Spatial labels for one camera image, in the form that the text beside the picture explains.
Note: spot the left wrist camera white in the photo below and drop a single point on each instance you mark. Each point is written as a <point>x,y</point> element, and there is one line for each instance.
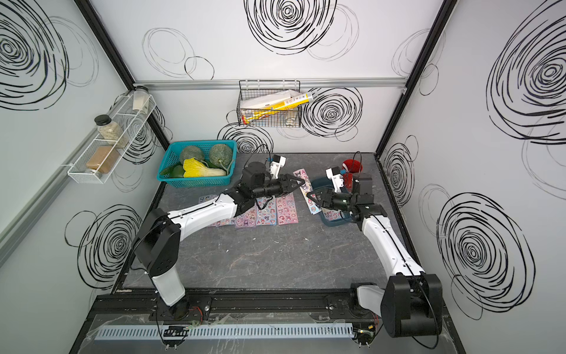
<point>276,163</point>

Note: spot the clear lid jar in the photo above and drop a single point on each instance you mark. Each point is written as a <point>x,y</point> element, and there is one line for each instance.
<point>141,99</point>

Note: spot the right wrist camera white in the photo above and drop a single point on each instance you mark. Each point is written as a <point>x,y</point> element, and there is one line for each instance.
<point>336,177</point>

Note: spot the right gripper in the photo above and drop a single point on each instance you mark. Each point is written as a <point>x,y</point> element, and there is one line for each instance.
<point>312,196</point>

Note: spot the white slotted cable duct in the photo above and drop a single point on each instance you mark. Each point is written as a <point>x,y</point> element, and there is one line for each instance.
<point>225,331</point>

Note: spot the right green melon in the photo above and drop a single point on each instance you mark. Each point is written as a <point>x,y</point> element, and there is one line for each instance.
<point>221,156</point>

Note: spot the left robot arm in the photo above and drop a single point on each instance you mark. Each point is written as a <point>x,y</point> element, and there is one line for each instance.
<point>158,240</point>

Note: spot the teal plastic basket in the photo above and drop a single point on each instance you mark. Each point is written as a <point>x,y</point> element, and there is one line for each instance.
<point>171,158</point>

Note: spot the green melon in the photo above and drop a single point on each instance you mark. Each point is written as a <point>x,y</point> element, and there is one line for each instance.
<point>192,152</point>
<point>221,156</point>

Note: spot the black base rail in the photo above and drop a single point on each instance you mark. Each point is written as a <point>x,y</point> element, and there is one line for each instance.
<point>209,304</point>

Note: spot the pink My Melody sticker sheet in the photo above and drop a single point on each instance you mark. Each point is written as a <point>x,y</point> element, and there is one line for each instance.
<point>286,210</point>

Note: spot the left green melon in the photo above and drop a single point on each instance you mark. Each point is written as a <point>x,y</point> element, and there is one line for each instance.
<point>192,152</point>

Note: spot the purple Kuromi sticker sheet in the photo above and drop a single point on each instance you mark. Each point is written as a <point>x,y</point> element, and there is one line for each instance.
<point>207,198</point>

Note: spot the black wire wall basket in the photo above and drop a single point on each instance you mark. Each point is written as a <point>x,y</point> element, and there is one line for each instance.
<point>268,87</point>

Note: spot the white wire wall shelf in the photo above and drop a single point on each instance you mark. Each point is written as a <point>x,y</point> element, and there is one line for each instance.
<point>123,143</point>

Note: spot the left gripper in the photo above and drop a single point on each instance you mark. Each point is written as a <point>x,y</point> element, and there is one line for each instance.
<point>292,180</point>

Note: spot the blue glitter sticker sheet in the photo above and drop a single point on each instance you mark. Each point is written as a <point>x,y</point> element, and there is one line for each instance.
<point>247,219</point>

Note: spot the white paper package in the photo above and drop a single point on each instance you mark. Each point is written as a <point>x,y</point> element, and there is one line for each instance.
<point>262,101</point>

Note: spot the red cup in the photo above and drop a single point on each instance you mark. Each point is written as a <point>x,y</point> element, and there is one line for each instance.
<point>350,167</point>

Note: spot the yellow pink sticker sheet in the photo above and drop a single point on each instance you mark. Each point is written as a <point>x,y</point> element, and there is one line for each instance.
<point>305,189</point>

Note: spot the black lid spice jar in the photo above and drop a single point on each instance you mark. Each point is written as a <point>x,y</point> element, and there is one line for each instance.
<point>108,129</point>

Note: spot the yellow foil box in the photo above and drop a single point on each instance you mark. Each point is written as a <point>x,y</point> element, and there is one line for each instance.
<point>280,109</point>

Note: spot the green toy cucumber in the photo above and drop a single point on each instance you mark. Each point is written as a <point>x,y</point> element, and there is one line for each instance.
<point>176,171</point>

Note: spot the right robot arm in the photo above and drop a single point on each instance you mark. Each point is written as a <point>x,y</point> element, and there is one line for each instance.
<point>411,303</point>

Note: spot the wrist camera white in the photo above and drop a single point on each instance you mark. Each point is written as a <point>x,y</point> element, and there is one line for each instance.
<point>276,163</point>
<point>336,177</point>

